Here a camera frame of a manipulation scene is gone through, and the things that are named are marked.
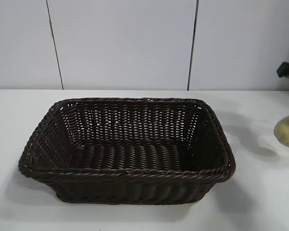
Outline dark brown wicker basket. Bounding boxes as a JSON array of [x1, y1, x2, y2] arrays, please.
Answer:
[[18, 97, 236, 205]]

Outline pale yellow egg yolk pastry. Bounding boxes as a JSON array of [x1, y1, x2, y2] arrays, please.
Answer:
[[274, 115, 289, 148]]

